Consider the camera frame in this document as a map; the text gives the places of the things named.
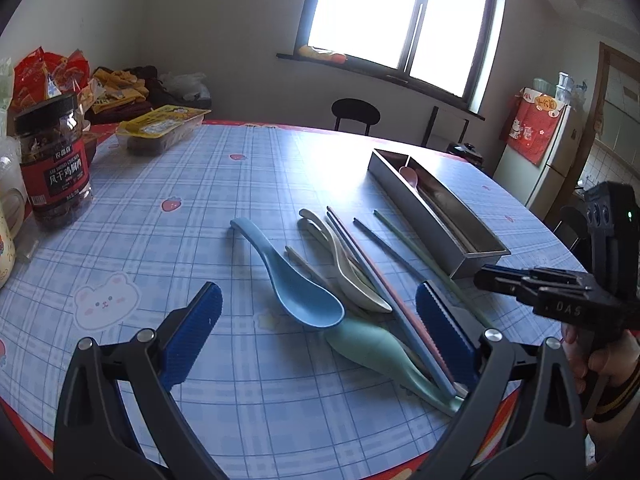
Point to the beige spoon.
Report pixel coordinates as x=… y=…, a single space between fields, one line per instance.
x=309 y=228
x=361 y=291

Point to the cream printed mug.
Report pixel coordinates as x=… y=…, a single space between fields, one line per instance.
x=7 y=250

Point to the metal utensil box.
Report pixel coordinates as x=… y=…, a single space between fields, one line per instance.
x=410 y=207

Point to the white plastic bag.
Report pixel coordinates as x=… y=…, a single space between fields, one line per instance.
x=187 y=85

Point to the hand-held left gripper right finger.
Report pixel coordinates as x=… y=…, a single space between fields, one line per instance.
x=439 y=322

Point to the yellow orange toy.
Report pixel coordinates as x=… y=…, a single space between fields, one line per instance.
x=320 y=53

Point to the black lid snack jar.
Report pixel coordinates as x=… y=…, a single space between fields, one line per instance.
x=55 y=170

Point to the green spoon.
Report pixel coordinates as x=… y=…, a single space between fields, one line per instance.
x=365 y=345

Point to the red snack bags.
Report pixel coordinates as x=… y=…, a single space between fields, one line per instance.
x=42 y=77

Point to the blue spoon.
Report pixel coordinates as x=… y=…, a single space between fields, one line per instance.
x=300 y=300

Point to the dark blue chopstick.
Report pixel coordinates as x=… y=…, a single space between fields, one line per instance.
x=385 y=245

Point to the red printed cloth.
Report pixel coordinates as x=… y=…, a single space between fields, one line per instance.
x=535 y=127

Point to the pink spoon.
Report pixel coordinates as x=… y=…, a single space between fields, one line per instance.
x=409 y=175

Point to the blue plaid tablecloth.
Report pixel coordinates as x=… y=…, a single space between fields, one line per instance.
x=200 y=200

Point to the person's right forearm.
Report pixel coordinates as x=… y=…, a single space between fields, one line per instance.
x=622 y=402

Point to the round black chair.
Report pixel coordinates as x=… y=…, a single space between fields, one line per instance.
x=356 y=110

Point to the white refrigerator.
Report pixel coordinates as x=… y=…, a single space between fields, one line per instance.
x=550 y=170

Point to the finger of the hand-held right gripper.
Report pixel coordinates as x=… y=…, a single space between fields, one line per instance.
x=565 y=307
x=560 y=276

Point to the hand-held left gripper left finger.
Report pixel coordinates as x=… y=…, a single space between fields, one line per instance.
x=196 y=327

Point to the yellow snack packets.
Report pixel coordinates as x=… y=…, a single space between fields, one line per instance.
x=117 y=87

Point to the clear containers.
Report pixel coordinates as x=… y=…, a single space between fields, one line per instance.
x=564 y=87

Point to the black pot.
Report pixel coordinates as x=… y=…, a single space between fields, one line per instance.
x=465 y=152

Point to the green chopstick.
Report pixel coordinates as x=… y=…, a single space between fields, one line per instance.
x=410 y=246

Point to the yellow label food tray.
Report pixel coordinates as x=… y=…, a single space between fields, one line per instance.
x=160 y=127

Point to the wooden door frame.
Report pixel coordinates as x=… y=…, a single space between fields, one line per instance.
x=600 y=90

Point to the person's right hand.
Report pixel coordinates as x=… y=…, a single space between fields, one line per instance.
x=615 y=352

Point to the dark window sill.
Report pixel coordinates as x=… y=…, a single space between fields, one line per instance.
x=380 y=72

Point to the black metal chair frame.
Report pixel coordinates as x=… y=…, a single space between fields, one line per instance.
x=436 y=125

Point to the pink chopstick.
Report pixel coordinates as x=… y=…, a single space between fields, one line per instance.
x=395 y=301

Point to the beige chopstick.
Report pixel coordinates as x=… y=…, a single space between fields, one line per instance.
x=310 y=270

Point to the dark framed window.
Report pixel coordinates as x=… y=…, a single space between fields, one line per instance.
x=400 y=15

